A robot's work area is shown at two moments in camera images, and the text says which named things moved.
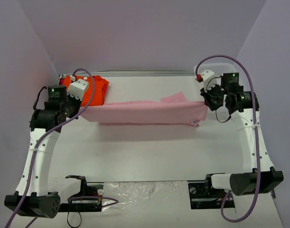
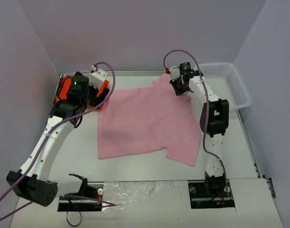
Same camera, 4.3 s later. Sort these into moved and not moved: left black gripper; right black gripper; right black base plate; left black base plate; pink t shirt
Moved: right black gripper; pink t shirt; left black gripper
Not moved: left black base plate; right black base plate
